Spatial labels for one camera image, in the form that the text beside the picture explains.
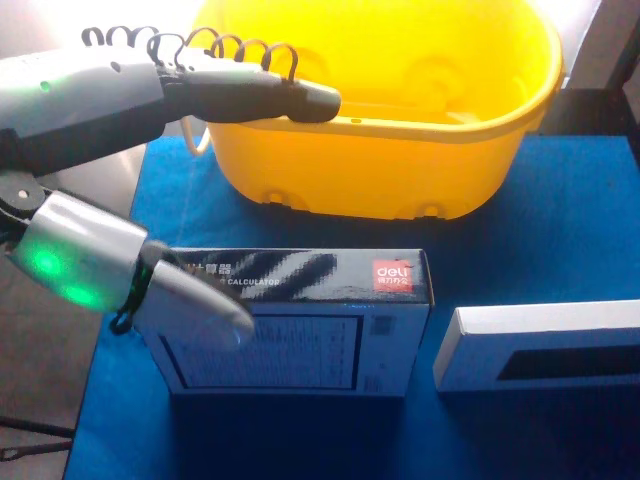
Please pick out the blue table cloth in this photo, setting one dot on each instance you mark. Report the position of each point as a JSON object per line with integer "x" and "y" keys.
{"x": 500, "y": 250}

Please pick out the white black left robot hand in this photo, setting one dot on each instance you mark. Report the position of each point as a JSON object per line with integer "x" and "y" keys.
{"x": 85, "y": 100}

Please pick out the deli calculator box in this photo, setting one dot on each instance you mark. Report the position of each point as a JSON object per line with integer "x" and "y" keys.
{"x": 325, "y": 340}

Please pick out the yellow plastic basket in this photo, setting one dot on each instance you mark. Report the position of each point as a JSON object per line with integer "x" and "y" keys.
{"x": 350, "y": 165}

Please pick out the white and blue box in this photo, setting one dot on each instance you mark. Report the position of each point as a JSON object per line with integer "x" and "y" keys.
{"x": 500, "y": 325}

